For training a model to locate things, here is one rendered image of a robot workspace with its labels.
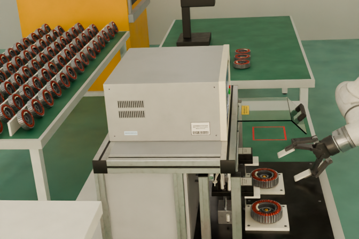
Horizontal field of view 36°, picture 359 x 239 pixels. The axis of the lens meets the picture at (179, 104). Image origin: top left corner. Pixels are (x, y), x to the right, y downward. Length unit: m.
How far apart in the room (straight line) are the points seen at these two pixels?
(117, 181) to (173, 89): 0.34
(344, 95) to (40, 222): 1.34
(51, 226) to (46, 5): 4.46
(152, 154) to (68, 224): 0.54
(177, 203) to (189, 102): 0.32
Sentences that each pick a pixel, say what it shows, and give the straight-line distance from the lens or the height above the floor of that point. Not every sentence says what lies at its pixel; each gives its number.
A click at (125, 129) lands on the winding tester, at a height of 1.16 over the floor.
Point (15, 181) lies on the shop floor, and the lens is 4.16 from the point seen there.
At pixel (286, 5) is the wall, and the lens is 7.17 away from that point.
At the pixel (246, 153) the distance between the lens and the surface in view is 2.14.
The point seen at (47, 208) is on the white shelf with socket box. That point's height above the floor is 1.21.
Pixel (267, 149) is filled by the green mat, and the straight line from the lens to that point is 2.56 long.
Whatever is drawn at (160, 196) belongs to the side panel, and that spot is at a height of 0.98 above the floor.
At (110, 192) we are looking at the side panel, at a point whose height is 0.99.
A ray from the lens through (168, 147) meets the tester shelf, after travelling 1.76.
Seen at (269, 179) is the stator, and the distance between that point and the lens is 2.17.
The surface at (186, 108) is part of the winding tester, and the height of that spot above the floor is 1.23.
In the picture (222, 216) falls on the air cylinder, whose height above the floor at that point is 0.80.
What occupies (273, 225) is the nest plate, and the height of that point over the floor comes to 0.78.
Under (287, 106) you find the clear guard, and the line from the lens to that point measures 2.19.
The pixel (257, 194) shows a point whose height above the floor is 0.88.
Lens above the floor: 1.87
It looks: 21 degrees down
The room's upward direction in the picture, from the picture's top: 4 degrees counter-clockwise
